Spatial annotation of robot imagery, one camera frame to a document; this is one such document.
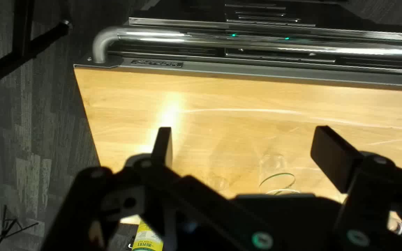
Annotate metal tool cart drawers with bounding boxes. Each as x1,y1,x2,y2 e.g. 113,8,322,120
85,0,402,89

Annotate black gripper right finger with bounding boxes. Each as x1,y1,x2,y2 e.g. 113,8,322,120
309,126,361,194

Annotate chrome cart handle bar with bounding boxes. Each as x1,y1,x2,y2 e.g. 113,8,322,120
92,27,402,64

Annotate clear plastic cup green logo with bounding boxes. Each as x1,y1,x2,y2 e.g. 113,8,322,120
209,138,300,197

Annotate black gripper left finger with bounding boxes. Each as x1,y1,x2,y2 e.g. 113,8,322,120
152,127,173,167

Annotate black tripod stand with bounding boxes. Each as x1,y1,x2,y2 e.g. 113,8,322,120
0,0,71,80

